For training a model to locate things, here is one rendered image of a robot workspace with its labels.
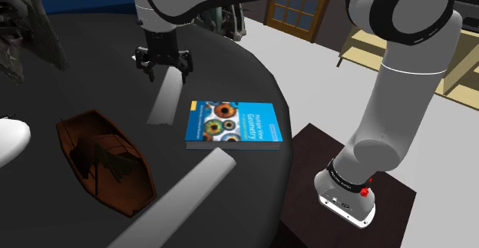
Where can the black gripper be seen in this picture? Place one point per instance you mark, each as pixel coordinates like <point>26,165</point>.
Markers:
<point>161,47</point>

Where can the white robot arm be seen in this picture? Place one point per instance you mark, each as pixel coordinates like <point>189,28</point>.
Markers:
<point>404,90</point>

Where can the dark round table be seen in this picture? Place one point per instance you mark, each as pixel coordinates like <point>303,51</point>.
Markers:
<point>232,64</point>

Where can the blue book with eye pictures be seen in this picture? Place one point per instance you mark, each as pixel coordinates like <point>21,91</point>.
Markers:
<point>232,125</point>

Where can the brown wooden boat model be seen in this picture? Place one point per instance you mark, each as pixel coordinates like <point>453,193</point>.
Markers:
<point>112,187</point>

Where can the wooden door with window panes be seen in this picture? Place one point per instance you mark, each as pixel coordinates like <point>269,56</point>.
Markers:
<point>295,13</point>

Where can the dark grey jagged figure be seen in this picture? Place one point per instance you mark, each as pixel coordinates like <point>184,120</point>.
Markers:
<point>26,26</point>

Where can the white rounded object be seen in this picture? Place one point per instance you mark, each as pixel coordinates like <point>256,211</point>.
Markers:
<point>11,140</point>

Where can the pale yellow shelf unit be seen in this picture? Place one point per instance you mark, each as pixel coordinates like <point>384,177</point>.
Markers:
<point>359,47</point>

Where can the dark robot stand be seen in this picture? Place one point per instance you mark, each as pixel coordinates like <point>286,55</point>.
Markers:
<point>314,217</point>

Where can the grey-green metal frame object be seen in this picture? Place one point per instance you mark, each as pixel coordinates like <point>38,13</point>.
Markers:
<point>224,20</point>

